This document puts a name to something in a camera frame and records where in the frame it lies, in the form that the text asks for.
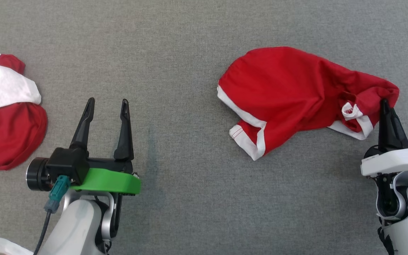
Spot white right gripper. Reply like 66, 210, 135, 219
361, 98, 408, 177

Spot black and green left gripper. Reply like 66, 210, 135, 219
26, 98, 141, 195

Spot red and white garment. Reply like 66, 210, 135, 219
0, 50, 48, 171

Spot red shorts with white trim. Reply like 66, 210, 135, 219
217, 46, 400, 162

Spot black cable with teal connector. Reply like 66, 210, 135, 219
33, 175, 71, 255

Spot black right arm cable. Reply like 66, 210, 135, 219
377, 217, 396, 255

